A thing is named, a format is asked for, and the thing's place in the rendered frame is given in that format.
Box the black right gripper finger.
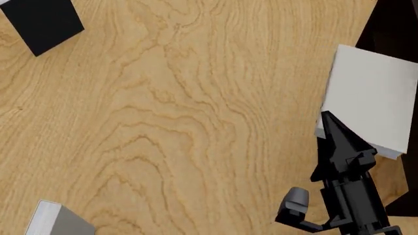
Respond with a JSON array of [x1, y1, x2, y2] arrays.
[[322, 111, 379, 172], [310, 111, 334, 182]]

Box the large white box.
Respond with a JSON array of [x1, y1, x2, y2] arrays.
[[313, 44, 418, 161]]

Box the small grey block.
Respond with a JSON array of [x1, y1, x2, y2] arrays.
[[25, 199, 97, 235]]

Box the black box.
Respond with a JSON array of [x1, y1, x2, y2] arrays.
[[0, 0, 86, 57]]

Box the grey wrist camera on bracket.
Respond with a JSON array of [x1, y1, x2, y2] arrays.
[[274, 186, 332, 234]]

